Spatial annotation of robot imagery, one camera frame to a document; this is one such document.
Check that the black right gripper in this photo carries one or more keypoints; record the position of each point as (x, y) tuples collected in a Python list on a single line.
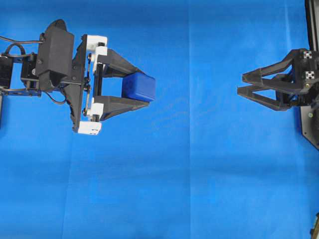
[(299, 68)]

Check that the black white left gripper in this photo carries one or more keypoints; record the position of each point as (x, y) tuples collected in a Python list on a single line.
[(86, 117)]

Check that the blue block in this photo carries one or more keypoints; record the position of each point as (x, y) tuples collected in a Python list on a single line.
[(139, 86)]

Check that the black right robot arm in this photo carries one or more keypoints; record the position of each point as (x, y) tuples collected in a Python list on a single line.
[(309, 114)]

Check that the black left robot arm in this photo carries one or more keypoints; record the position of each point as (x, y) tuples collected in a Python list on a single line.
[(95, 81)]

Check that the blue table mat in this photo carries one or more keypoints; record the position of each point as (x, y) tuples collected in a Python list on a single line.
[(200, 162)]

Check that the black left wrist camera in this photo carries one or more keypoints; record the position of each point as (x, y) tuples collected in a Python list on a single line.
[(54, 56)]

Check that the black aluminium frame rail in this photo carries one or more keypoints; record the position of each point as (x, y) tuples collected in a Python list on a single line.
[(312, 17)]

